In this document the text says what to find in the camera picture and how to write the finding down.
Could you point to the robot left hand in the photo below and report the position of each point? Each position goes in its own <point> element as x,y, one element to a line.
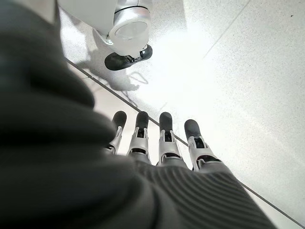
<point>71,167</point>

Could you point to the white robot leg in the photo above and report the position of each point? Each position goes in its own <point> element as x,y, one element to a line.
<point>126,26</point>

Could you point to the black robot foot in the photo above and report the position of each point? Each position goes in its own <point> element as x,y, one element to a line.
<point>119,62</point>

